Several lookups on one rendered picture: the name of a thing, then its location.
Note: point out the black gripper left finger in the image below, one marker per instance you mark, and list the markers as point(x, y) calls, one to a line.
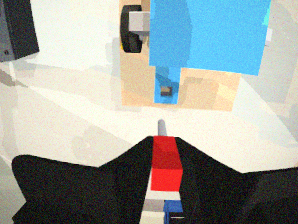
point(115, 191)

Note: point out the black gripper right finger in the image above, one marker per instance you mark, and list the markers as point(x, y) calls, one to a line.
point(212, 193)

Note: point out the red pin with grey shaft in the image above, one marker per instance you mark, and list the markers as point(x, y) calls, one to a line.
point(166, 164)

